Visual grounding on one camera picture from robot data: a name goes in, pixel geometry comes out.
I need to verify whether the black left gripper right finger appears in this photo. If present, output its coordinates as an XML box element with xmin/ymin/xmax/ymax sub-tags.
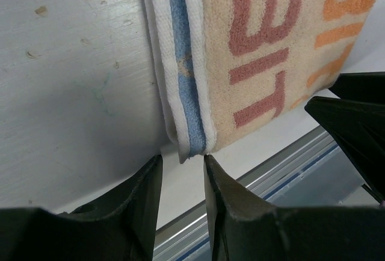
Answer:
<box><xmin>204</xmin><ymin>155</ymin><xmax>384</xmax><ymax>260</ymax></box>

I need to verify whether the aluminium mounting rail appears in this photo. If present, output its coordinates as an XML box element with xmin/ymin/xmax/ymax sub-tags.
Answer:
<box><xmin>153</xmin><ymin>127</ymin><xmax>380</xmax><ymax>260</ymax></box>

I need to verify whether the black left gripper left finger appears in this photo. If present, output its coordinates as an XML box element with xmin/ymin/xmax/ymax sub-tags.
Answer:
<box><xmin>1</xmin><ymin>155</ymin><xmax>162</xmax><ymax>260</ymax></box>

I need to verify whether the orange blue printed towel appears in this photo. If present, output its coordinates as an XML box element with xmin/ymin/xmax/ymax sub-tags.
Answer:
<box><xmin>144</xmin><ymin>0</ymin><xmax>376</xmax><ymax>162</ymax></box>

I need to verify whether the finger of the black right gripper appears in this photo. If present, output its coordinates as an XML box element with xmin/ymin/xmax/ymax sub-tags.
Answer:
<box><xmin>304</xmin><ymin>97</ymin><xmax>384</xmax><ymax>203</ymax></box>
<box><xmin>329</xmin><ymin>72</ymin><xmax>385</xmax><ymax>105</ymax></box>

